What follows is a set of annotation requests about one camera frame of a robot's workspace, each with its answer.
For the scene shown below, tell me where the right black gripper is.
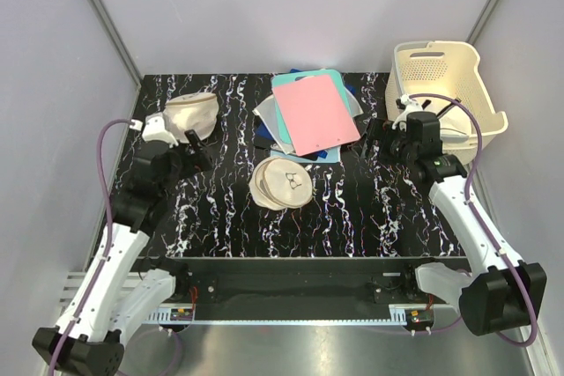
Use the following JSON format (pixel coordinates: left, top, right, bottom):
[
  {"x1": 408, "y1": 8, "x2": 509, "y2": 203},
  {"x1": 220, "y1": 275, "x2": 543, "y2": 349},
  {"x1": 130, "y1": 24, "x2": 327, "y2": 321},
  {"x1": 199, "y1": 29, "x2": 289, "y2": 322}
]
[{"x1": 352, "y1": 117, "x2": 417, "y2": 166}]

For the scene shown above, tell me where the mesh laundry bag with glasses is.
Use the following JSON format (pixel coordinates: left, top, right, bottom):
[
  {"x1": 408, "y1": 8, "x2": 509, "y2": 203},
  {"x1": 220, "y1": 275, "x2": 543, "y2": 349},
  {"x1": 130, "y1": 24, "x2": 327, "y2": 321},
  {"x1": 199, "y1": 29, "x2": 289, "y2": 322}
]
[{"x1": 249, "y1": 157, "x2": 314, "y2": 211}]

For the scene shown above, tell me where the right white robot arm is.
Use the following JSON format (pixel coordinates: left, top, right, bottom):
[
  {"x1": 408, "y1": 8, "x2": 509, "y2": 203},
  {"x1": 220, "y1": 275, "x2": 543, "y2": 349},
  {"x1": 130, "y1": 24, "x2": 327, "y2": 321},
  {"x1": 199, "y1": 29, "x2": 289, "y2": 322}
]
[{"x1": 363, "y1": 112, "x2": 547, "y2": 338}]

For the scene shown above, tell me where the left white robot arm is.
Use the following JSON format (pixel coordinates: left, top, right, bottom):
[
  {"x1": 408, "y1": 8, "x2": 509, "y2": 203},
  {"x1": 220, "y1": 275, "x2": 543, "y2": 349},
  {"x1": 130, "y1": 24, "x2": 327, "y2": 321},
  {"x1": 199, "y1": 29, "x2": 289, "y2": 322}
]
[{"x1": 32, "y1": 129, "x2": 212, "y2": 375}]

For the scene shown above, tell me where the far mesh laundry bag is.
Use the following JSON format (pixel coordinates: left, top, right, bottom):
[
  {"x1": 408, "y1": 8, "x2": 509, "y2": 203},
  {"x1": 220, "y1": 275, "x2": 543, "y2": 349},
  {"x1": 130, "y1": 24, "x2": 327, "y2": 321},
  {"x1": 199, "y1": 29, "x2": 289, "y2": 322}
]
[{"x1": 164, "y1": 92, "x2": 219, "y2": 144}]

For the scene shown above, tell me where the cream plastic laundry basket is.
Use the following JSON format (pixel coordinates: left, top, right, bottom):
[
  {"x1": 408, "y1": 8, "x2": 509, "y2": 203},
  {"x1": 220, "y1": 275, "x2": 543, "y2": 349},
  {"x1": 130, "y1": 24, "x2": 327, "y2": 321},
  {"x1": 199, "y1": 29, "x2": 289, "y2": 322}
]
[{"x1": 385, "y1": 41, "x2": 508, "y2": 165}]

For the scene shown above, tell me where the light blue board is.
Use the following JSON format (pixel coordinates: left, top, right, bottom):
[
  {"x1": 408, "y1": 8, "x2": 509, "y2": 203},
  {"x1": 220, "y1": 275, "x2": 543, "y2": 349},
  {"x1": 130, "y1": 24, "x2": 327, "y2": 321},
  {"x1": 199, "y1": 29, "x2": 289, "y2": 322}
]
[{"x1": 270, "y1": 147, "x2": 340, "y2": 165}]

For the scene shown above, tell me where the pink plastic board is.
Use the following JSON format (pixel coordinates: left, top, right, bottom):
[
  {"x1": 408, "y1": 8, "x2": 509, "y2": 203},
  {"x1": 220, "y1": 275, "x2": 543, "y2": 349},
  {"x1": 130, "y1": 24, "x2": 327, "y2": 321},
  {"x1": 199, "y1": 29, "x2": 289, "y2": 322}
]
[{"x1": 271, "y1": 75, "x2": 360, "y2": 158}]

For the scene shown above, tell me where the dark blue board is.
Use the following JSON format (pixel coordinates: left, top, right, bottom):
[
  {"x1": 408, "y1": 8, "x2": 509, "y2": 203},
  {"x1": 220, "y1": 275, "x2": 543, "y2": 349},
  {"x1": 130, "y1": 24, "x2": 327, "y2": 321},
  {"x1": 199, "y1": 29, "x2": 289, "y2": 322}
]
[{"x1": 256, "y1": 69, "x2": 354, "y2": 160}]

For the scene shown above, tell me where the teal plastic board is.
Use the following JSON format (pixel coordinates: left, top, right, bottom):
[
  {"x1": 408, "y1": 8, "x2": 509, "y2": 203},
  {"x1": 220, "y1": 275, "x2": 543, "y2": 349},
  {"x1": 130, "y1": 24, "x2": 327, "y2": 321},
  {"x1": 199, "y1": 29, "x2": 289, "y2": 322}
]
[{"x1": 271, "y1": 67, "x2": 360, "y2": 146}]

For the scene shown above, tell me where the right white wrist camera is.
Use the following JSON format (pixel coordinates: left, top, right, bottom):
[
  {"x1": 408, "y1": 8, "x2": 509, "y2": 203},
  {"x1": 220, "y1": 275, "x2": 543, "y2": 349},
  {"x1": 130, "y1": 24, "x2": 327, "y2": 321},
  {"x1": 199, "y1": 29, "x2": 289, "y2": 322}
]
[{"x1": 392, "y1": 94, "x2": 423, "y2": 129}]

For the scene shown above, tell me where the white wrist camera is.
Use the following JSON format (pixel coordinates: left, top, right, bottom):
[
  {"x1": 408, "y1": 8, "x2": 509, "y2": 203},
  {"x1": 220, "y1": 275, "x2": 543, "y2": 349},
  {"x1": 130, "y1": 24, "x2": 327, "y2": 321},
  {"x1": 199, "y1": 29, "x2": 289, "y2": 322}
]
[
  {"x1": 129, "y1": 113, "x2": 179, "y2": 147},
  {"x1": 392, "y1": 94, "x2": 423, "y2": 129}
]

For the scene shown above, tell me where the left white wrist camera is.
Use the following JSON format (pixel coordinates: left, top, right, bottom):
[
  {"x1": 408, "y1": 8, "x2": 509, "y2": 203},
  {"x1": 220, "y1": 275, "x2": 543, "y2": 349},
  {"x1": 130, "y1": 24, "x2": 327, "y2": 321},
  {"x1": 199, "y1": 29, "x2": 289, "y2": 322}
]
[{"x1": 129, "y1": 113, "x2": 179, "y2": 147}]

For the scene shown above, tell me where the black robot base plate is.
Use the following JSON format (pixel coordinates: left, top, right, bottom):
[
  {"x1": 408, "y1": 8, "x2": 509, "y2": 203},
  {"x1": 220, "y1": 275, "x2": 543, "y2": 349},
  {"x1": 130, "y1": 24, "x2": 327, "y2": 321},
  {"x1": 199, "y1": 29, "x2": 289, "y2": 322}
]
[{"x1": 139, "y1": 254, "x2": 455, "y2": 321}]

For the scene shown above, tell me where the left aluminium frame post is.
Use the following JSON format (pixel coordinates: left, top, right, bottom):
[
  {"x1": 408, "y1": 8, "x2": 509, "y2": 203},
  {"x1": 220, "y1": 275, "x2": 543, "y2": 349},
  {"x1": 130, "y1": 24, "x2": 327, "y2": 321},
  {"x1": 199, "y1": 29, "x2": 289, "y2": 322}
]
[{"x1": 64, "y1": 0, "x2": 143, "y2": 86}]

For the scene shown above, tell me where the white slotted cable duct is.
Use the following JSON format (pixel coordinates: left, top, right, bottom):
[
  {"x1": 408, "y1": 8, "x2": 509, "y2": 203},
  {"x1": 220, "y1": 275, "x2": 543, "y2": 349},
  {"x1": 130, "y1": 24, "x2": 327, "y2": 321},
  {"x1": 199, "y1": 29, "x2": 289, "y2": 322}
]
[{"x1": 144, "y1": 305, "x2": 406, "y2": 326}]

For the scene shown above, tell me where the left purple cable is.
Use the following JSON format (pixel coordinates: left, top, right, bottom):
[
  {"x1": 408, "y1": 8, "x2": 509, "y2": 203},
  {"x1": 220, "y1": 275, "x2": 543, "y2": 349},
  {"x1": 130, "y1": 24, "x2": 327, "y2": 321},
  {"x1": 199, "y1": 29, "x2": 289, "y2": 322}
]
[{"x1": 45, "y1": 117, "x2": 182, "y2": 376}]

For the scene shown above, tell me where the purple cable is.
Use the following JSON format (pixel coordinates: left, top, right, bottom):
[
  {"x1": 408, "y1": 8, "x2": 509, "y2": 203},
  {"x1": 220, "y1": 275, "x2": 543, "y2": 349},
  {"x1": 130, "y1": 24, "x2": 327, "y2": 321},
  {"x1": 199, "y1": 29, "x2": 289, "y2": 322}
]
[
  {"x1": 45, "y1": 117, "x2": 182, "y2": 376},
  {"x1": 404, "y1": 92, "x2": 540, "y2": 348}
]

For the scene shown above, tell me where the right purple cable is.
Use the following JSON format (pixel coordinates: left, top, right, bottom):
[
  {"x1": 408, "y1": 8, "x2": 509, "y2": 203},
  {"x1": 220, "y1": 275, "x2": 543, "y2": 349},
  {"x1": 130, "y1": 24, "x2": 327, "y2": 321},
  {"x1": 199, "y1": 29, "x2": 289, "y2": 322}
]
[{"x1": 404, "y1": 92, "x2": 540, "y2": 348}]

